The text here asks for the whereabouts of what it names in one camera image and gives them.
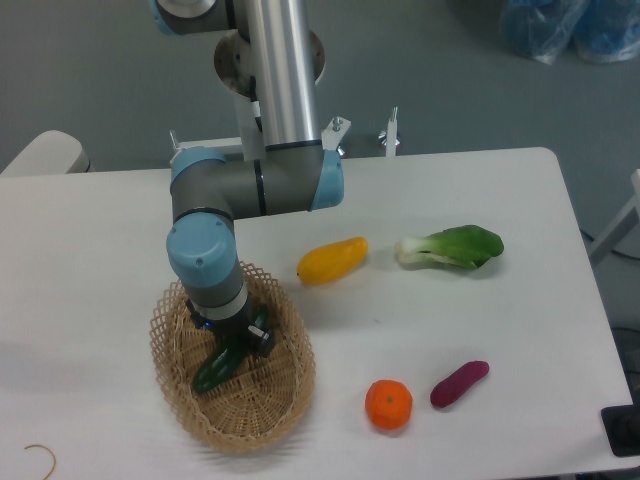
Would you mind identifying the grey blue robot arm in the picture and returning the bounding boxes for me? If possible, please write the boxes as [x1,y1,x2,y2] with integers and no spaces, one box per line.
[150,1,344,356]

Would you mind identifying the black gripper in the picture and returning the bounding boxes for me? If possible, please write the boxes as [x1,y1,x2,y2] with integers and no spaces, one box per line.
[185,299,276,358]

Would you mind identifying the orange tangerine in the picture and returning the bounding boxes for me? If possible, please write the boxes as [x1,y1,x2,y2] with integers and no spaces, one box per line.
[365,379,413,431]

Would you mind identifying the beige chair seat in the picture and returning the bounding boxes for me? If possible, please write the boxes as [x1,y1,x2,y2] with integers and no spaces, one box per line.
[1,130,94,177]

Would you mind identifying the green cucumber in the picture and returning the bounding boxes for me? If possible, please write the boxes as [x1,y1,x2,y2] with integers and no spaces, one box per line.
[192,304,269,394]

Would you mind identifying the black device at edge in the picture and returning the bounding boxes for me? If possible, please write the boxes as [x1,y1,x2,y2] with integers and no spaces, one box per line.
[601,404,639,458]

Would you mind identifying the yellow mango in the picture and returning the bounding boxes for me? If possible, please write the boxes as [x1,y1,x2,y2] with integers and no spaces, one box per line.
[296,237,369,286]

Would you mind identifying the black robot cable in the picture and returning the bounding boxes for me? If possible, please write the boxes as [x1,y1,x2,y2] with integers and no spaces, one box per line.
[248,74,265,134]

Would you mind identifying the blue plastic bag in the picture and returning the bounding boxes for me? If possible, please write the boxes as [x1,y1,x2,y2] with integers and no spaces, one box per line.
[500,1,639,65]

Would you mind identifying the green bok choy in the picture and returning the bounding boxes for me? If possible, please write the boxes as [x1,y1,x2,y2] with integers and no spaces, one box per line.
[394,225,504,270]

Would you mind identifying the white table leg frame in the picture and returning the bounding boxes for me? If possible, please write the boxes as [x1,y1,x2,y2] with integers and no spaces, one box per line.
[587,170,639,266]

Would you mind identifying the woven wicker basket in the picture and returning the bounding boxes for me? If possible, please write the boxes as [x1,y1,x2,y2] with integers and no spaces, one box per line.
[150,263,315,453]

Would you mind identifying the tan rubber band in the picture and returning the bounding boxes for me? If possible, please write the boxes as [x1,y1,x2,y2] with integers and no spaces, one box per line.
[23,444,58,478]

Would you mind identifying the purple sweet potato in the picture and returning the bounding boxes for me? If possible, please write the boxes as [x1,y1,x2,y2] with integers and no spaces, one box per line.
[430,360,490,409]

